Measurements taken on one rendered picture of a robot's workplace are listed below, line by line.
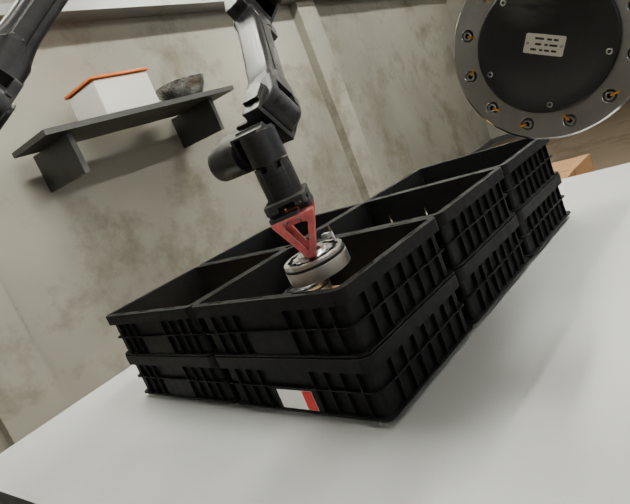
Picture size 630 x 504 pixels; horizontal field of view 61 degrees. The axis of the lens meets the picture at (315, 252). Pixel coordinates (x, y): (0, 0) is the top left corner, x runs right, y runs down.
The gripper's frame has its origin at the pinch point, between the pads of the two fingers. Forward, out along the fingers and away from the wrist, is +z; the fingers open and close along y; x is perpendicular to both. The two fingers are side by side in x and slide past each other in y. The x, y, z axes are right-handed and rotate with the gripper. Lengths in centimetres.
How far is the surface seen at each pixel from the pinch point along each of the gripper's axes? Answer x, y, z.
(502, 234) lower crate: 33.8, -26.3, 19.6
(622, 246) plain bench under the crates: 55, -25, 31
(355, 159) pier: 19, -458, 43
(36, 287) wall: -174, -197, 6
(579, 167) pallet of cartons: 139, -249, 79
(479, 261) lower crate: 26.2, -17.1, 19.5
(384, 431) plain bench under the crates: 0.0, 11.5, 27.4
